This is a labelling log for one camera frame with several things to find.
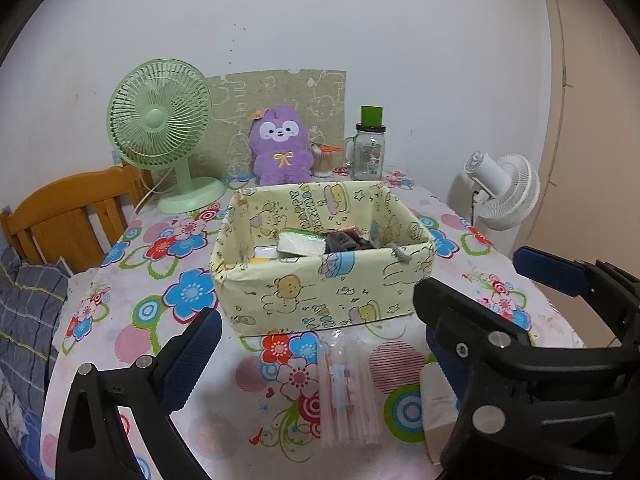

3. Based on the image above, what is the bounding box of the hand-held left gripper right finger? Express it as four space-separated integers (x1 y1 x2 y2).
412 277 640 480

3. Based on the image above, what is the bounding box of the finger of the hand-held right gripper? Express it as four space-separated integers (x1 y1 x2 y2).
513 246 640 345

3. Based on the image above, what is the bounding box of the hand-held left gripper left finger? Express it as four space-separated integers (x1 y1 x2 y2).
55 307 223 480

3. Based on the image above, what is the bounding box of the white tissue pack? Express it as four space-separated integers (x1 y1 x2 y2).
420 360 461 458

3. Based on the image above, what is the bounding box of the yellow cartoon storage box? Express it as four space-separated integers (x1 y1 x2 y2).
209 180 437 337

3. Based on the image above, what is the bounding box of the dark grey cloth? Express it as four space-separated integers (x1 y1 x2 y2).
322 227 376 256

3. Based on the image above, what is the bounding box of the white green sponge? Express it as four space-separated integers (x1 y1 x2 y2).
276 228 328 257

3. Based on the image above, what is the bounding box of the floral tablecloth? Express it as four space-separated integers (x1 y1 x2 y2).
41 172 586 480

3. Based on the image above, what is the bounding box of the white floor fan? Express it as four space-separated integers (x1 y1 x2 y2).
462 151 542 233

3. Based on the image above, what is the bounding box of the clear plastic packet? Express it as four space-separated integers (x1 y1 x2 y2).
316 337 382 448

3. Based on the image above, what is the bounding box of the beige door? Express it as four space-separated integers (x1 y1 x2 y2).
535 0 640 281

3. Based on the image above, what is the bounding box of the grey plaid blanket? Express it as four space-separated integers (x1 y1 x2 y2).
0 245 71 441

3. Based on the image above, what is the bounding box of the blue patterned bed sheet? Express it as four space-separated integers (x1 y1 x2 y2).
0 380 46 480

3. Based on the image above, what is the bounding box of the purple plush toy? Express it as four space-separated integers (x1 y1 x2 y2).
248 105 315 187

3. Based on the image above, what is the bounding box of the glass jar mug green lid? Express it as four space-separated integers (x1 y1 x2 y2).
342 105 387 182

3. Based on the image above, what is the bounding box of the toothpick jar with orange lid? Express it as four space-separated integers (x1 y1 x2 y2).
311 145 332 177

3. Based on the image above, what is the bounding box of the green desk fan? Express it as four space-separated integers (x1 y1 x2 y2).
107 59 227 216

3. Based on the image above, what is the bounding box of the white desk fan cable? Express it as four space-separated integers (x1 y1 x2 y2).
134 170 171 211

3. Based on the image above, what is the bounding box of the beige cartoon wall mat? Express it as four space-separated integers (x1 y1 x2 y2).
197 69 347 181

